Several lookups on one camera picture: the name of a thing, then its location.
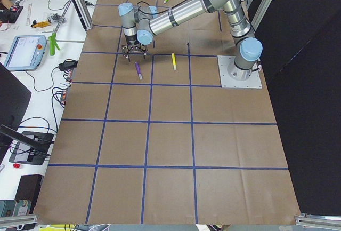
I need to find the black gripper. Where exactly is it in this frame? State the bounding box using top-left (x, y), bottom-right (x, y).
top-left (121, 43), bottom-right (148, 61)

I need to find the purple marker pen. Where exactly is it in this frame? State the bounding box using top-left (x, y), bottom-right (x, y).
top-left (135, 62), bottom-right (143, 80)

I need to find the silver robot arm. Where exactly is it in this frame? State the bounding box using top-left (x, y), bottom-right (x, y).
top-left (118, 0), bottom-right (263, 81)

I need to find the yellow marker pen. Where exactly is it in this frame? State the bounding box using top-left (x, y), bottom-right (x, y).
top-left (172, 53), bottom-right (177, 71)

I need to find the black power adapter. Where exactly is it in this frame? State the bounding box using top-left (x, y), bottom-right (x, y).
top-left (58, 60), bottom-right (78, 71)

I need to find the brown paper table cover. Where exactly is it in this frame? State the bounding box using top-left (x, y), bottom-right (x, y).
top-left (35, 0), bottom-right (299, 224)

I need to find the yellow black small device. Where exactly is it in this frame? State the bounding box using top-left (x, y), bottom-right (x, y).
top-left (31, 20), bottom-right (51, 28)

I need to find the teach pendant tablet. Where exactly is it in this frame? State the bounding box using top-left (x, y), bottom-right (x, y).
top-left (4, 35), bottom-right (47, 71)

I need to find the black monitor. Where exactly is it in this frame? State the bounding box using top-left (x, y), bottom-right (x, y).
top-left (0, 62), bottom-right (33, 162)

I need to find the monitor stand base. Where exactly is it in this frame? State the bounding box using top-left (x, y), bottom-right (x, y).
top-left (9, 131), bottom-right (54, 165)

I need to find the green handled grabber tool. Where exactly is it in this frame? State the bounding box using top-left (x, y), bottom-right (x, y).
top-left (48, 0), bottom-right (71, 56)

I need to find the aluminium frame post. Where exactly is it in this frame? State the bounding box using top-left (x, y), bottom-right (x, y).
top-left (71, 0), bottom-right (93, 31)

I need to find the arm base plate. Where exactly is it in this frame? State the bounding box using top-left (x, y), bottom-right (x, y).
top-left (217, 55), bottom-right (262, 89)

